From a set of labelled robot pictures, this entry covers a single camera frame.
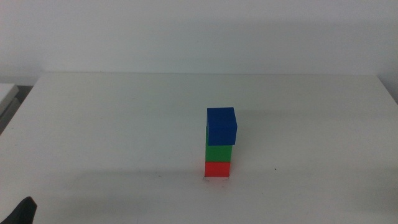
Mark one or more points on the white furniture slab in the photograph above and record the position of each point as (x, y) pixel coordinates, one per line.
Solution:
(6, 93)

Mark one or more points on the green cube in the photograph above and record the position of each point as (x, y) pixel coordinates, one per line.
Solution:
(218, 153)

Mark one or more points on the blue cube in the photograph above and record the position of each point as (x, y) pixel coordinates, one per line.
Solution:
(221, 126)

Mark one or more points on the red cube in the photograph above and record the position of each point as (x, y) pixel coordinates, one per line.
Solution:
(217, 169)

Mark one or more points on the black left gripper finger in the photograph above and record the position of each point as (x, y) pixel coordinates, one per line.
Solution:
(23, 213)

